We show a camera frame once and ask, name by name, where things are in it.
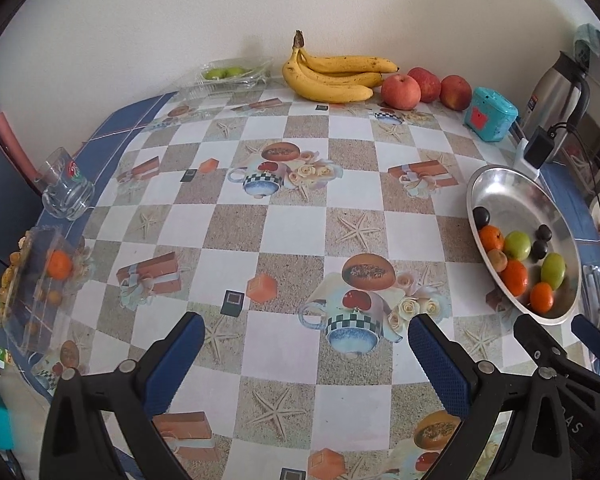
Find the steel round basin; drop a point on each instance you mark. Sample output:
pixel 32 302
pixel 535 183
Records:
pixel 515 203

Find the blue striped cloth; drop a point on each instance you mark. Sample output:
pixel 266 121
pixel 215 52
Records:
pixel 99 156

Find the large green mango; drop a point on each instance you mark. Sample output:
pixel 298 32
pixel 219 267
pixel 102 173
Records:
pixel 553 270

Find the clear bag green fruits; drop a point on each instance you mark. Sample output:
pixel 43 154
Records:
pixel 232 74

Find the clear box with oranges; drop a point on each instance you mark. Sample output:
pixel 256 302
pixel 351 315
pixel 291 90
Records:
pixel 43 274

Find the dark plum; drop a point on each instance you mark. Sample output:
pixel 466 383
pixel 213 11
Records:
pixel 544 233
pixel 539 250
pixel 481 217

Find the black power adapter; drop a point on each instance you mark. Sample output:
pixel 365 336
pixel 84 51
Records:
pixel 540 146

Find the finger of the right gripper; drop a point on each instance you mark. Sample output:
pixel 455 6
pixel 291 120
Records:
pixel 540 345
pixel 587 333

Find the white power block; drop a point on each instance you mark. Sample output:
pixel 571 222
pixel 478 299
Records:
pixel 521 164

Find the middle red apple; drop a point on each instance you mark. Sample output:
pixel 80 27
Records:
pixel 429 84

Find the brown kiwi fruit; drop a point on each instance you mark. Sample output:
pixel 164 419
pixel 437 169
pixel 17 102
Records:
pixel 498 260

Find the dark plum far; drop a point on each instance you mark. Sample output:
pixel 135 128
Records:
pixel 544 233

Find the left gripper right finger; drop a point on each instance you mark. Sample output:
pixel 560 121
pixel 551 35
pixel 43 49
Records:
pixel 535 445

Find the dark plum left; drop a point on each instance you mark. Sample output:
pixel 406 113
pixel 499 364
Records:
pixel 481 217

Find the teal plastic toy box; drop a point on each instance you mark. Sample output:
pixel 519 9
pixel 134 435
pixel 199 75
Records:
pixel 490 115

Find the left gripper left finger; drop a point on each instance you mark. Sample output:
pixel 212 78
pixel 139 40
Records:
pixel 76 443

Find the clear glass mug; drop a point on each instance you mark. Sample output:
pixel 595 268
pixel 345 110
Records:
pixel 65 192

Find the small orange tangerine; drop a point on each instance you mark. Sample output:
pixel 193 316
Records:
pixel 541 298

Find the right red apple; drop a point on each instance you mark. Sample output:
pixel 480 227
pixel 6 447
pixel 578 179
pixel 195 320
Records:
pixel 455 93

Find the dark plum middle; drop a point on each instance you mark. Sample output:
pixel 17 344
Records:
pixel 539 250

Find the steel thermos jug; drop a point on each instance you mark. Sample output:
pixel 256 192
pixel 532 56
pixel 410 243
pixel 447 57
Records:
pixel 561 95

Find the small green apple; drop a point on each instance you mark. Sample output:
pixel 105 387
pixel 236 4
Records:
pixel 517 245

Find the yellow banana bunch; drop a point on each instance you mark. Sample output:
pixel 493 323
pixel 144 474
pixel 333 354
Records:
pixel 340 79

